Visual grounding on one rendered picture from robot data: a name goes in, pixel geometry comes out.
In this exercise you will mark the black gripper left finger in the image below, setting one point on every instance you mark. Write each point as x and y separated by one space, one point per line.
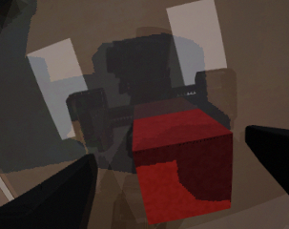
63 201

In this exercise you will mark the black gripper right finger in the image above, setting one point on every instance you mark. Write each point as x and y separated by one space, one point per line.
271 146

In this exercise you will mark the red block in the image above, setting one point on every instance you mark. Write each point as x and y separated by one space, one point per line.
184 164

